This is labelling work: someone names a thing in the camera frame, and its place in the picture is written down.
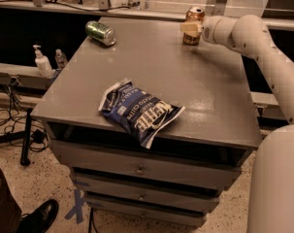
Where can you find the blue tape cross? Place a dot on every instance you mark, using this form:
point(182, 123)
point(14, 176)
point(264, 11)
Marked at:
point(78, 210)

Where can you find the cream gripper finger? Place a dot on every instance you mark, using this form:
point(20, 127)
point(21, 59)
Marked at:
point(191, 28)

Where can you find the white pump bottle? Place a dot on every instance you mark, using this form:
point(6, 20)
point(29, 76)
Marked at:
point(42, 63)

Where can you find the black leather shoe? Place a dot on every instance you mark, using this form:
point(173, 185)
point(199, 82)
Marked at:
point(40, 220)

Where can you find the blue potato chip bag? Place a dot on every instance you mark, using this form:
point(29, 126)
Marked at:
point(140, 114)

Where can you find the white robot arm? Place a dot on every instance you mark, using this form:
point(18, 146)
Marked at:
point(271, 196)

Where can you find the small bottle on ledge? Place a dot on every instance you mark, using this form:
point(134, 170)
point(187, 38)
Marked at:
point(146, 4)

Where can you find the black stand leg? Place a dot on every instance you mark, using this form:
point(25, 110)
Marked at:
point(24, 160)

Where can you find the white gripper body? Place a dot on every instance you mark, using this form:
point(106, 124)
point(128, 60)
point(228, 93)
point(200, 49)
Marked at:
point(210, 29)

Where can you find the green soda can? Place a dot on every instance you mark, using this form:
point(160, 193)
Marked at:
point(100, 32)

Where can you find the brown trouser leg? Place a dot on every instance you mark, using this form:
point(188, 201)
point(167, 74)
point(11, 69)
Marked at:
point(10, 211)

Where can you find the orange soda can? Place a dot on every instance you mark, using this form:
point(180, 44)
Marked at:
point(193, 14)

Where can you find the grey drawer cabinet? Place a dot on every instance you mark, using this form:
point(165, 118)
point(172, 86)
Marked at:
point(191, 160)

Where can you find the clear plastic bottle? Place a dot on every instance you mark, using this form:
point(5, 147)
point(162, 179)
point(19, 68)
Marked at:
point(61, 59)

